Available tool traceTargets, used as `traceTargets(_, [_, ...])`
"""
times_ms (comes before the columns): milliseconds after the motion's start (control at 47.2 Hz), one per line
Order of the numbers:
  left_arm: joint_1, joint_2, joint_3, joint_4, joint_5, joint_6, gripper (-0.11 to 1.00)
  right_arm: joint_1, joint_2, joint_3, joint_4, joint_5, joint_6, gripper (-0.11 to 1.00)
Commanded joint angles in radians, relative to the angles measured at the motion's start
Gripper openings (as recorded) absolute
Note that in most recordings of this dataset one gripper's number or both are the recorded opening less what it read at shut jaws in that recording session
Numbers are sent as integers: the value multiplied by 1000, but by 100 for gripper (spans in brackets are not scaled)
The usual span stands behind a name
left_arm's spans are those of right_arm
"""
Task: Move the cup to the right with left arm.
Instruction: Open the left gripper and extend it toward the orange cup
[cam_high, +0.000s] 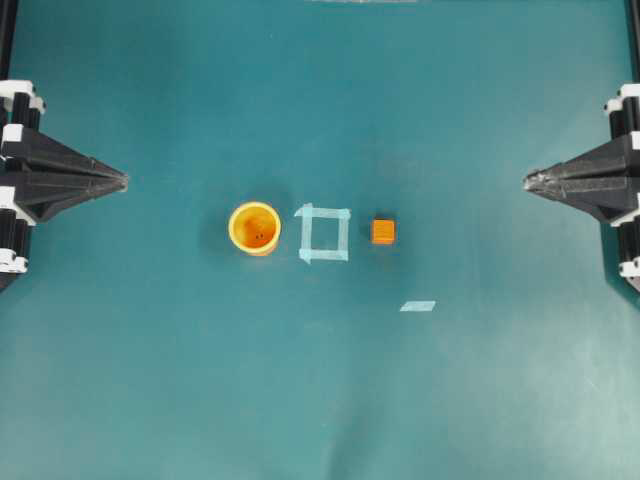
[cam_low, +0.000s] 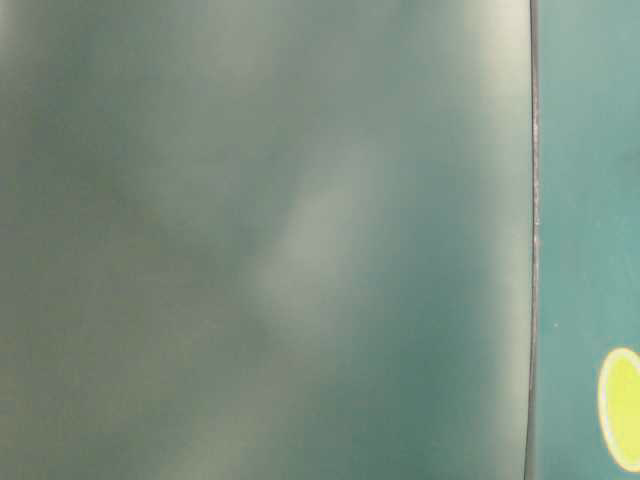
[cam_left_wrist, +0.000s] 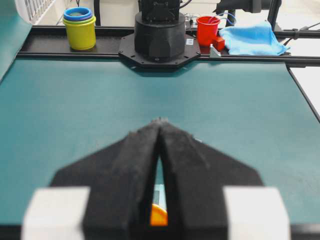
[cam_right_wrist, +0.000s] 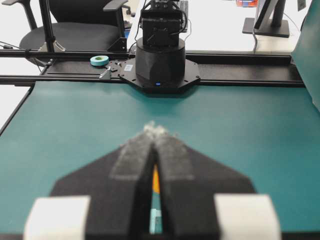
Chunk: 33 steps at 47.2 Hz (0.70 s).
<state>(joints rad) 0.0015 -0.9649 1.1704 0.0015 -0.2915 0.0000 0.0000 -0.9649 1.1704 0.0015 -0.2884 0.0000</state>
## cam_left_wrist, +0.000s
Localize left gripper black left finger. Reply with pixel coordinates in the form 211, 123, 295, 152
21, 119, 161, 240

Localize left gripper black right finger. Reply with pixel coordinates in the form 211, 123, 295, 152
158, 118, 292, 240

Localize orange cup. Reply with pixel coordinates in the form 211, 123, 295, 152
150, 203, 168, 227

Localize red cup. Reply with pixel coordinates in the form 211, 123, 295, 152
196, 16, 221, 47

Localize green table mat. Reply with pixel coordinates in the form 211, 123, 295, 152
0, 0, 320, 226

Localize small red block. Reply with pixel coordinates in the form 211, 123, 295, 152
212, 36, 225, 52

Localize blue cloth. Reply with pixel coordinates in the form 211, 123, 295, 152
219, 21, 290, 56

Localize yellow-green stacked cups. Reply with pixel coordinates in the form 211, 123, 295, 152
62, 6, 96, 51

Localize metal corner bracket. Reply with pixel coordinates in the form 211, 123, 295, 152
209, 44, 221, 58

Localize black rail frame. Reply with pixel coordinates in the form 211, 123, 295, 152
17, 23, 320, 123

